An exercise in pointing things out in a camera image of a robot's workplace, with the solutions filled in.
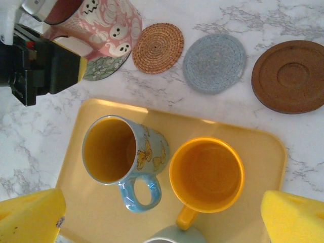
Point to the plain yellow mug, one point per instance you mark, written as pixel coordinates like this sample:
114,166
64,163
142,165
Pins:
205,174

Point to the plain light blue mug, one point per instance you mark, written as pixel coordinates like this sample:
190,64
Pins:
177,236

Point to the grey woven coaster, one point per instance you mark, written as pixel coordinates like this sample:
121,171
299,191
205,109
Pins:
214,63

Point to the woven rattan coaster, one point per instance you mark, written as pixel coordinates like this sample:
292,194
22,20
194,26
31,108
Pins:
157,48

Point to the green floral coaster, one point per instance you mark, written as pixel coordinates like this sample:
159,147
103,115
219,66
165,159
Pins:
101,70

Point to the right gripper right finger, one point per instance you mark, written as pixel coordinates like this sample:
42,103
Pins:
293,220

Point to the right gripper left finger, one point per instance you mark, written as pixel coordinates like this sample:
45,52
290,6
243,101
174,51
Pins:
27,217

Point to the pink ghost print mug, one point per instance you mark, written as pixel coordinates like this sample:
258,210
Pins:
114,27

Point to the blue butterfly print mug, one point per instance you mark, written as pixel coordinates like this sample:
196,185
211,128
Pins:
108,149

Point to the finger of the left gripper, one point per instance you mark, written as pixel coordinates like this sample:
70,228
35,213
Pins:
65,68

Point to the brown wooden coaster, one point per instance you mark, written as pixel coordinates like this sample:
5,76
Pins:
291,76

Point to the yellow plastic tray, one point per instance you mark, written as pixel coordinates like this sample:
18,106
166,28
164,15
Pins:
96,202

